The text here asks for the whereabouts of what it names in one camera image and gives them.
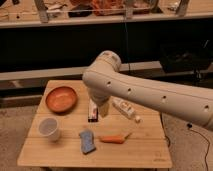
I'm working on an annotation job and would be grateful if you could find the orange wooden bowl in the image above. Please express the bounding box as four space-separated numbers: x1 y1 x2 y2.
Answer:
45 86 77 113

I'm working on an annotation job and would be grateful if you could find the orange object on shelf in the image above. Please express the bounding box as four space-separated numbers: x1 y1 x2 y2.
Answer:
91 0 124 16

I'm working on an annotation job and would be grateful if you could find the vertical black cable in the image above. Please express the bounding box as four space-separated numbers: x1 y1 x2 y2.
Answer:
123 16 132 73

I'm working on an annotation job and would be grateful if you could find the orange carrot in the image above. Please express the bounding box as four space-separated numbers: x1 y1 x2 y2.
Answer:
99 133 130 144

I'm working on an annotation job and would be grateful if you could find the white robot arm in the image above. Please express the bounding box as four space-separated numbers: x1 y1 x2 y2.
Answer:
82 50 213 131

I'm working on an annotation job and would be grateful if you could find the blue sponge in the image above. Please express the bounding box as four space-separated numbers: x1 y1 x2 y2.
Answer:
79 130 96 154

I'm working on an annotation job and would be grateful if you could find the white plastic bottle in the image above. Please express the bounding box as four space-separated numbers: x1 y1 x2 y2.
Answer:
112 97 141 123

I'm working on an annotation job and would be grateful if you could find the translucent plastic cup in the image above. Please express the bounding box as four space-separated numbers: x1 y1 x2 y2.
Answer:
38 118 60 142

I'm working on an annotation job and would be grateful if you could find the wooden table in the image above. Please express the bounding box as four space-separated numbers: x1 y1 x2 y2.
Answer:
17 80 172 168

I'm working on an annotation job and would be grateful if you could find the black cable on floor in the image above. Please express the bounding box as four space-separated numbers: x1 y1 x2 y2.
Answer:
159 113 211 171

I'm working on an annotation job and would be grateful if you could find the black and white box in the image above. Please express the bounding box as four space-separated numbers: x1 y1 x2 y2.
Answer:
88 99 98 122

